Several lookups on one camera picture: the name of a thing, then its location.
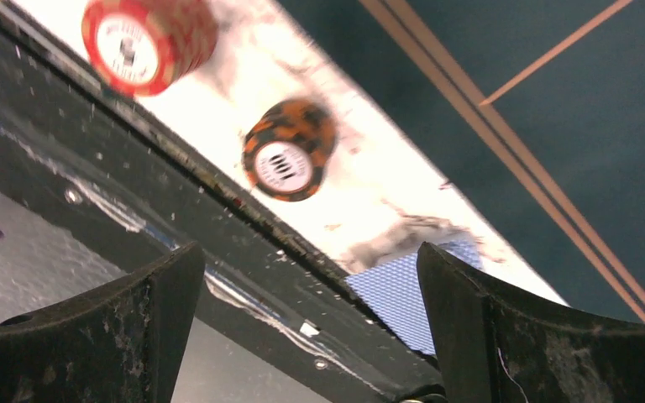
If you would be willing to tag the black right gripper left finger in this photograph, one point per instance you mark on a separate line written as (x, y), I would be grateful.
(119, 342)

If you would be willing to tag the blue playing card deck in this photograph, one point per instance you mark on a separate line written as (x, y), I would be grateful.
(392, 291)

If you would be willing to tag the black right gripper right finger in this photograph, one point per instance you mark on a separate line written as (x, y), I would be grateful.
(496, 342)

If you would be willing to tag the red poker chip stack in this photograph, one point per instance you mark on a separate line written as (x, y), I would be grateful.
(140, 48)

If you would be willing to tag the brown poker chip stack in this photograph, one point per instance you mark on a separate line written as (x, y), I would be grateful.
(285, 154)

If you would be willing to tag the black mounting rail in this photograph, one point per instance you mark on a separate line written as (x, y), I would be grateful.
(93, 188)

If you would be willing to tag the green poker table mat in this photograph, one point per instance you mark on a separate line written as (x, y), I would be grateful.
(535, 111)

